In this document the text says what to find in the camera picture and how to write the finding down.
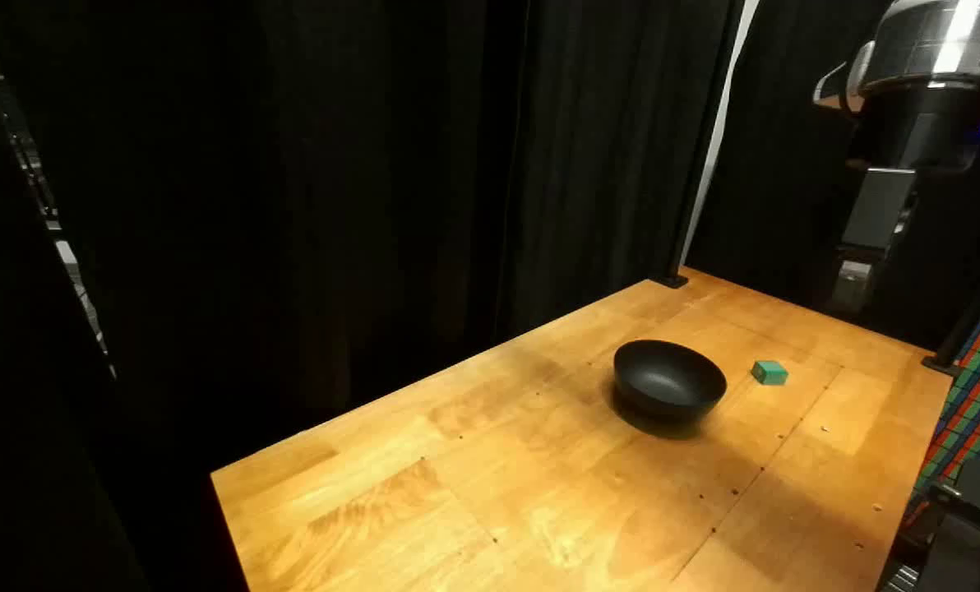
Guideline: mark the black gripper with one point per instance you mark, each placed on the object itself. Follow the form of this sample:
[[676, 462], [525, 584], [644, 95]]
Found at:
[[898, 132]]

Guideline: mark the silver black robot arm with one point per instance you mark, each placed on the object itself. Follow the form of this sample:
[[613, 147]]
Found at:
[[916, 44]]

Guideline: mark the green block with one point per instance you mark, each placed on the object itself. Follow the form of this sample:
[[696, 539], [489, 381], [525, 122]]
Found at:
[[772, 373]]

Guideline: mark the black bowl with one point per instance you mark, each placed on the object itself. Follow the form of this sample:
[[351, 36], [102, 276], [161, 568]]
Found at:
[[667, 381]]

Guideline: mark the black table clamp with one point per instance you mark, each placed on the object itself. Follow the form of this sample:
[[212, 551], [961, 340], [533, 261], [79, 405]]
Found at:
[[673, 281]]

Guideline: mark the white vertical pole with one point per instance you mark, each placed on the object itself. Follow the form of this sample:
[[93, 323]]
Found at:
[[718, 118]]

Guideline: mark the black curtain backdrop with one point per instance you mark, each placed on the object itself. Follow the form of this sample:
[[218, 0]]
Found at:
[[295, 204]]

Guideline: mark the black equipment with orange cable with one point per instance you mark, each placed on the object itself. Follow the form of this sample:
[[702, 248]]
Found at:
[[939, 540]]

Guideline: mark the left metal frame rail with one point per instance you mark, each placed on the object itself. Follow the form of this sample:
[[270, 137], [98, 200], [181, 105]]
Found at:
[[31, 166]]

